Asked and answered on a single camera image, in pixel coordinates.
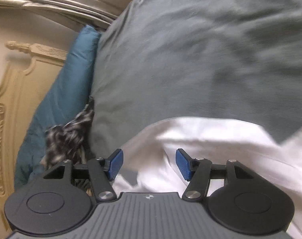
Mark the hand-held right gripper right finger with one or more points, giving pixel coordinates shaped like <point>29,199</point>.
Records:
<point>183,164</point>

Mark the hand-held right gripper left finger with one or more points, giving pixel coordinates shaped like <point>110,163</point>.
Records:
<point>116,164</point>

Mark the black white plaid shirt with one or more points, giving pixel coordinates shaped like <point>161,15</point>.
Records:
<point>68,134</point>

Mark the blue pillow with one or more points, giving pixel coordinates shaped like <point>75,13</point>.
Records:
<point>63,92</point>

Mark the grey bed blanket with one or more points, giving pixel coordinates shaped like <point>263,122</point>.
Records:
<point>178,59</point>

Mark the cream carved headboard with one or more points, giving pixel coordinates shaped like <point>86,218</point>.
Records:
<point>14,99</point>

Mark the grey curtain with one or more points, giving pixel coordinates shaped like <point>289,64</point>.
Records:
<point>54,3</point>

